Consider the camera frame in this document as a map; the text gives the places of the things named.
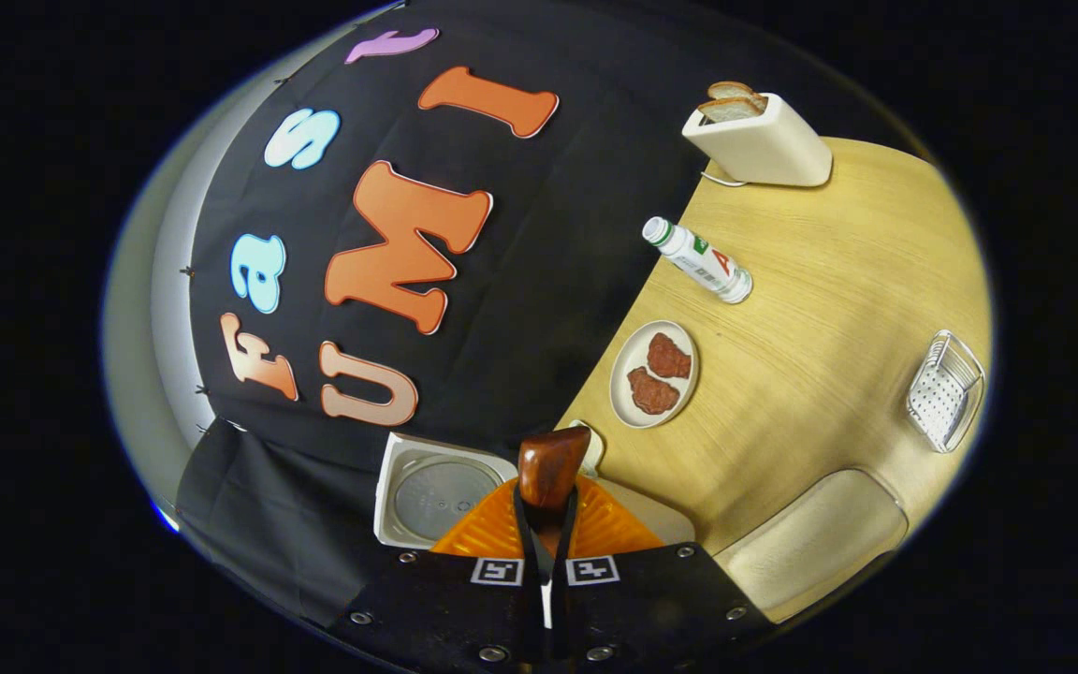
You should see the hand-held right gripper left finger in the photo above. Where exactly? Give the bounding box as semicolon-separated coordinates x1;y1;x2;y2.
328;477;549;670

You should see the brown wooden spoon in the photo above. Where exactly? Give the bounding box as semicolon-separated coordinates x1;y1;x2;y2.
517;427;592;511

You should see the flat bread slice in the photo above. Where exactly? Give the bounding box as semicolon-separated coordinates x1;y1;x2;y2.
696;94;769;125

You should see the white oval plate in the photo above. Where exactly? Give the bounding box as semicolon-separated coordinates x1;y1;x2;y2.
609;320;701;430

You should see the white toaster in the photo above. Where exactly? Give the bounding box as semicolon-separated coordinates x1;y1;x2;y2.
681;93;834;188

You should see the metal wire chopstick holder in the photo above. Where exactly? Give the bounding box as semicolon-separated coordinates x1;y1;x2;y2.
906;330;986;454

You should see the white drink bottle green cap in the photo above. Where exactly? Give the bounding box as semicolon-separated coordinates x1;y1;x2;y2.
642;216;753;305

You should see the brown meat patty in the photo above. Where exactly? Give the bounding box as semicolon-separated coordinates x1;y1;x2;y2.
626;365;680;416
647;332;692;380

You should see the small white dish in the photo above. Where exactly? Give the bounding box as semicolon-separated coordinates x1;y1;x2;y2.
565;419;605;478

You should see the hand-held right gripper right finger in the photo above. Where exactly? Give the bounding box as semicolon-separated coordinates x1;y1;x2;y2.
548;473;774;668

